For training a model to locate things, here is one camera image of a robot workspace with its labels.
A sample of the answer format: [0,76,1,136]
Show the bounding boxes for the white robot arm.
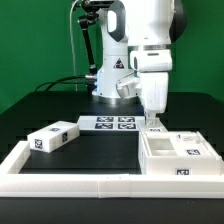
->
[94,0,186,126]

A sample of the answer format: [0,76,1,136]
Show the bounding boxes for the black cables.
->
[34,75,98,92]

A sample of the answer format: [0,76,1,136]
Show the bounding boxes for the white border frame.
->
[0,141,224,198]

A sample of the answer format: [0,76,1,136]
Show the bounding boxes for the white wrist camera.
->
[116,73,140,99]

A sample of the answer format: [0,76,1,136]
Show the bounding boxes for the white hanging cable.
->
[69,0,82,92]

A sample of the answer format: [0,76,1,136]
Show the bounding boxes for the white cabinet door panel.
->
[137,120,167,133]

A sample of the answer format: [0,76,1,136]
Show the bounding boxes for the white marker base plate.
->
[78,116,145,131]

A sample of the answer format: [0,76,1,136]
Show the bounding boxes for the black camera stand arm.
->
[73,0,114,81]

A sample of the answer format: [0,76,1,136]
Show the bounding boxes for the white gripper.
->
[130,49,172,126]

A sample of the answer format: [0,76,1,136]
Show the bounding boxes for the white cabinet body box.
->
[138,132,224,175]

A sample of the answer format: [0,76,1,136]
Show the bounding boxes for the white cabinet top block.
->
[27,121,80,153]

